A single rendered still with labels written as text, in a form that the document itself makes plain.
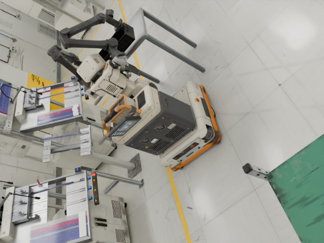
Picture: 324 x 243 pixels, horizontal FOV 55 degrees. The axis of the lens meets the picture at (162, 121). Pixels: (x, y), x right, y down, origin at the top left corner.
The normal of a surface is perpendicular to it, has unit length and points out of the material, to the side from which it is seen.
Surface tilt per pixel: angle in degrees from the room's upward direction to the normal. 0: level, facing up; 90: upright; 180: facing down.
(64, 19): 90
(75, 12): 90
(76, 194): 43
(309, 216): 0
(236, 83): 0
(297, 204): 0
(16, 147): 90
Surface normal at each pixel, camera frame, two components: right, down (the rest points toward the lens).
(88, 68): -0.39, 0.37
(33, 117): -0.11, -0.66
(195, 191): -0.76, -0.31
